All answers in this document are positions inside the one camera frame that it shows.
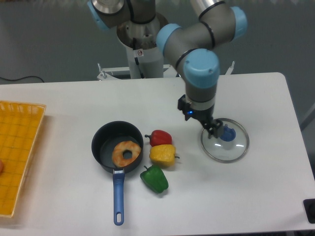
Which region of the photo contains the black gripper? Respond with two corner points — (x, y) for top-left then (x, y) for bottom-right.
(188, 106), (223, 139)

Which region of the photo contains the glass pot lid blue knob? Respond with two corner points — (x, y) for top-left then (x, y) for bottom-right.
(200, 118), (250, 163)

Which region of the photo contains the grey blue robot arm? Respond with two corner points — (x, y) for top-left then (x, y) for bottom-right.
(87, 0), (248, 138)

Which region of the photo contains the red toy bell pepper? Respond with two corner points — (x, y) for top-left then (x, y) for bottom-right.
(145, 130), (172, 147)

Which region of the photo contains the yellow toy bell pepper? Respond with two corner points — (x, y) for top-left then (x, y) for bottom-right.
(149, 145), (177, 167)

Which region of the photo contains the green toy bell pepper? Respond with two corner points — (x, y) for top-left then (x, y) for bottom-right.
(140, 165), (169, 194)

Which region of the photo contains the orange toy donut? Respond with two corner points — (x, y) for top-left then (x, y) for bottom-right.
(112, 141), (142, 167)

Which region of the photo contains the black device table corner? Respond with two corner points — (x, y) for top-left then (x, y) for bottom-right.
(303, 199), (315, 224)

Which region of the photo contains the yellow woven basket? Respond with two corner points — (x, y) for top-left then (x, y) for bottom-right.
(0, 100), (46, 218)

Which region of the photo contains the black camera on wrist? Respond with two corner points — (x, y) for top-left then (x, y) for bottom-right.
(178, 94), (194, 121)

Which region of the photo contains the dark pot blue handle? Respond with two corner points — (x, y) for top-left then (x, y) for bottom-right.
(92, 121), (144, 226)

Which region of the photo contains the black cable on floor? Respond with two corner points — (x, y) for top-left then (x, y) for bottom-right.
(0, 76), (47, 83)

